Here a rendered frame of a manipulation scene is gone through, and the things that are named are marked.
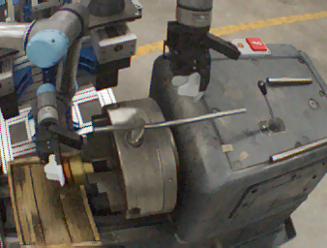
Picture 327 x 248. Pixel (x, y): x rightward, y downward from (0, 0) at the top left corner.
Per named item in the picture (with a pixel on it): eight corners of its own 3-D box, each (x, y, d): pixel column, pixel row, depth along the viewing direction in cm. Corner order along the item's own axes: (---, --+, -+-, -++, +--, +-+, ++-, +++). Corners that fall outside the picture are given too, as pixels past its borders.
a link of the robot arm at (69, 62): (74, -14, 99) (58, 85, 138) (54, 4, 93) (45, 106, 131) (104, -6, 99) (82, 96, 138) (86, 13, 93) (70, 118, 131)
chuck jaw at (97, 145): (120, 148, 107) (115, 105, 103) (124, 156, 103) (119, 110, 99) (81, 154, 105) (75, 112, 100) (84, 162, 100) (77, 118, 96)
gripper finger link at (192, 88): (172, 104, 90) (175, 69, 84) (198, 101, 91) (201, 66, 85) (177, 113, 87) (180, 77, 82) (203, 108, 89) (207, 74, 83)
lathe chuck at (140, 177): (126, 130, 128) (138, 76, 100) (152, 222, 116) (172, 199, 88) (99, 134, 125) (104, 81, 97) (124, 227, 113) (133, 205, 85)
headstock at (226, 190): (277, 105, 156) (301, 41, 126) (315, 195, 129) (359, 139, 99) (139, 128, 141) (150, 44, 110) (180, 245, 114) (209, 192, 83)
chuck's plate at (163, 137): (137, 128, 129) (153, 74, 101) (163, 220, 117) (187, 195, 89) (127, 130, 128) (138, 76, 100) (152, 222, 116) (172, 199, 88)
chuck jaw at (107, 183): (127, 167, 102) (139, 205, 95) (126, 177, 106) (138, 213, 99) (86, 172, 100) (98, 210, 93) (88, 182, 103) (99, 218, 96)
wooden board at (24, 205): (76, 157, 130) (75, 150, 127) (103, 247, 110) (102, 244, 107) (9, 166, 122) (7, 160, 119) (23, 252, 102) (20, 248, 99)
